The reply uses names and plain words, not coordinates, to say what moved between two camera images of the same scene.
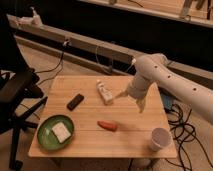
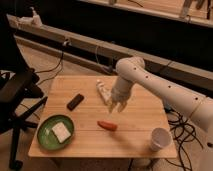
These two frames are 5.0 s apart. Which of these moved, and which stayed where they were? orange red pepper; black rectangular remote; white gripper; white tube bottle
Moved: white gripper
Stayed: white tube bottle; black rectangular remote; orange red pepper
